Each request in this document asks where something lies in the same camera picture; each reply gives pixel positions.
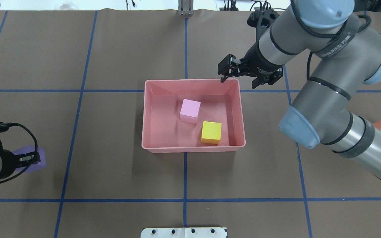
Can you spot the pink foam block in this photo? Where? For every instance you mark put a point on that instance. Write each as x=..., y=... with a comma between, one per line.
x=189, y=111

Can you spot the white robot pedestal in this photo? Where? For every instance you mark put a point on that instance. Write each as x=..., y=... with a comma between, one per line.
x=185, y=232

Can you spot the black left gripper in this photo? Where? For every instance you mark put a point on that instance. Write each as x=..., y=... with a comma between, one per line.
x=11, y=163

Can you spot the yellow foam block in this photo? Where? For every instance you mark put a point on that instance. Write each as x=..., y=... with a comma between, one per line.
x=211, y=132

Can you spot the pink plastic bin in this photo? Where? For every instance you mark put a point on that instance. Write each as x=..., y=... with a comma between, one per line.
x=164, y=132

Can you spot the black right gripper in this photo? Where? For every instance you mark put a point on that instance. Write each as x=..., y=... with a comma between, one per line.
x=259, y=64

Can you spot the aluminium frame post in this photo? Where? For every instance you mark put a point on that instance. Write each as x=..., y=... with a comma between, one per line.
x=185, y=8

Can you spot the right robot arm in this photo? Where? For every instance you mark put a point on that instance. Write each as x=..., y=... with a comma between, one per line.
x=350, y=53

